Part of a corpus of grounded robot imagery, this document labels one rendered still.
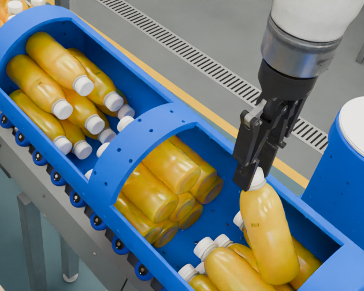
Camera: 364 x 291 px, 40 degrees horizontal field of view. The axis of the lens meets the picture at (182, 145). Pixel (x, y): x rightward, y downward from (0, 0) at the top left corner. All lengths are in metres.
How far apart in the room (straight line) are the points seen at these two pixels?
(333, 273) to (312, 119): 2.26
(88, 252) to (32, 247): 0.59
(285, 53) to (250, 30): 2.99
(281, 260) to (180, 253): 0.30
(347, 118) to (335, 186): 0.18
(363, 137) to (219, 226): 0.46
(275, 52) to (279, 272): 0.38
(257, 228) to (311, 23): 0.36
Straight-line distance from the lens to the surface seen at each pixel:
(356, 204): 1.41
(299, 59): 0.61
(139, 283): 1.07
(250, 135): 0.68
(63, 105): 1.10
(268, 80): 0.65
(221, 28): 3.54
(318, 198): 1.48
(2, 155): 1.37
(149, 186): 0.94
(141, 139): 0.90
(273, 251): 0.83
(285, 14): 0.59
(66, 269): 2.04
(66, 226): 1.21
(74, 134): 1.18
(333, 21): 0.58
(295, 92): 0.65
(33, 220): 1.63
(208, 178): 1.00
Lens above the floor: 1.86
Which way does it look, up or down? 45 degrees down
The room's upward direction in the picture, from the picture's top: 12 degrees clockwise
